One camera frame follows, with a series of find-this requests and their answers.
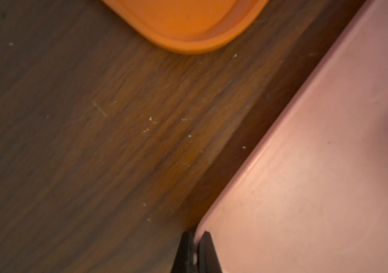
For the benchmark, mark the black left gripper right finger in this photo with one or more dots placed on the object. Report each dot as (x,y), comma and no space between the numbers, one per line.
(207,259)

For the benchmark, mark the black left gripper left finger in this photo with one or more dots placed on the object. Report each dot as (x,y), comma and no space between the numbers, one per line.
(184,260)

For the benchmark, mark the pink silicone mat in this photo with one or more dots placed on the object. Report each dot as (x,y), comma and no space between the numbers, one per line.
(313,195)

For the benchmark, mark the orange plastic tray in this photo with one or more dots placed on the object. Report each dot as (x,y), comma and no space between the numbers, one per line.
(188,27)

